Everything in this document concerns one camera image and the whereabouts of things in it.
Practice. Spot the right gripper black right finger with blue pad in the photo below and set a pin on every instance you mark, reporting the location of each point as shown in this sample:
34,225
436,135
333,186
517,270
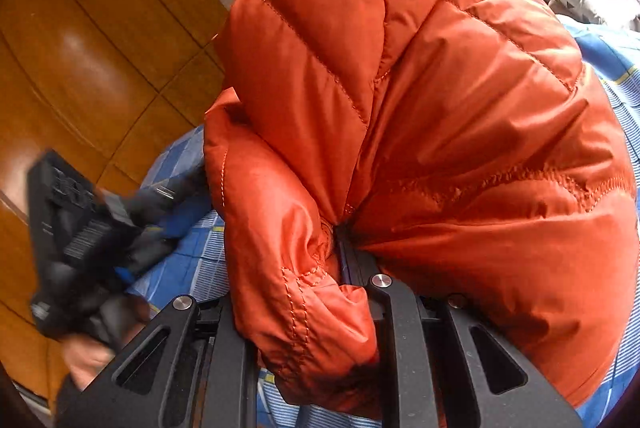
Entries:
443,365

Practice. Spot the blue plaid bed sheet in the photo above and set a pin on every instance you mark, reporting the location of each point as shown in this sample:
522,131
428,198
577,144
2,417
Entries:
197,266

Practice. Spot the person's left hand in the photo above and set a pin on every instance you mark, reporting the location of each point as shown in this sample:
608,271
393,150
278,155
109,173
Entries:
85,358

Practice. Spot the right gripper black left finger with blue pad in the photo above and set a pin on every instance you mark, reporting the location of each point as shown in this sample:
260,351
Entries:
189,367

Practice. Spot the orange quilted down jacket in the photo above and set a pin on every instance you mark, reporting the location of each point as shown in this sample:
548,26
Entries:
466,144

